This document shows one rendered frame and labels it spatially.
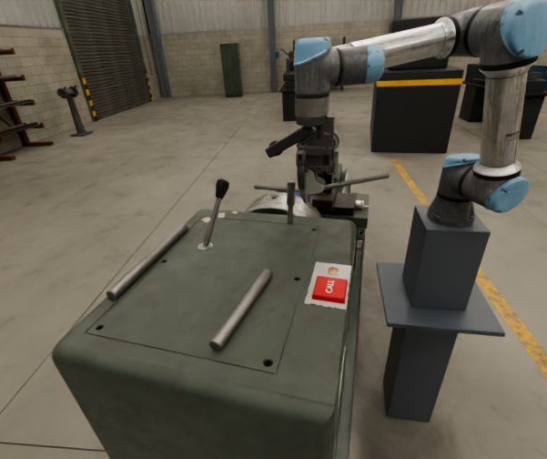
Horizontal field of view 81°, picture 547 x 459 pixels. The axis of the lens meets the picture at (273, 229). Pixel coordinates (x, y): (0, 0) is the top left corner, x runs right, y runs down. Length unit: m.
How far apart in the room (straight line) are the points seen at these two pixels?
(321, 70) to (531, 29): 0.47
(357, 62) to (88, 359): 0.74
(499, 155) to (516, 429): 1.47
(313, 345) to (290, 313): 0.08
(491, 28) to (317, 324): 0.77
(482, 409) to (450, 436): 0.26
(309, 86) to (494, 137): 0.55
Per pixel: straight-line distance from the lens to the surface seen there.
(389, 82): 5.78
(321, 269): 0.69
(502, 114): 1.04
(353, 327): 1.57
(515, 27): 0.96
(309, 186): 0.80
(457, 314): 1.44
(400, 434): 1.95
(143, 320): 0.64
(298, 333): 0.56
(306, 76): 0.73
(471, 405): 2.16
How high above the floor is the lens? 1.67
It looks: 29 degrees down
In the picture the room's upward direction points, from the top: 4 degrees counter-clockwise
